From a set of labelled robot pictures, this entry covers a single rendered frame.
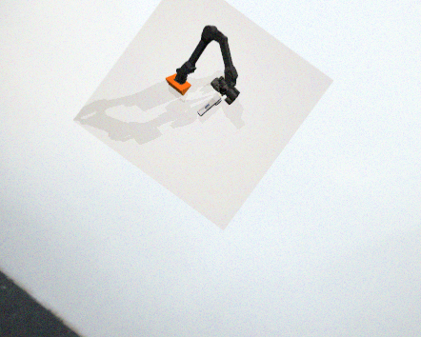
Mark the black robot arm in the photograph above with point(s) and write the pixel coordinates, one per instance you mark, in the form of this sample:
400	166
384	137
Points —
228	83

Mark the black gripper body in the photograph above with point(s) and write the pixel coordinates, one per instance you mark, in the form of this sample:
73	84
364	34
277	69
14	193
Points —
215	84

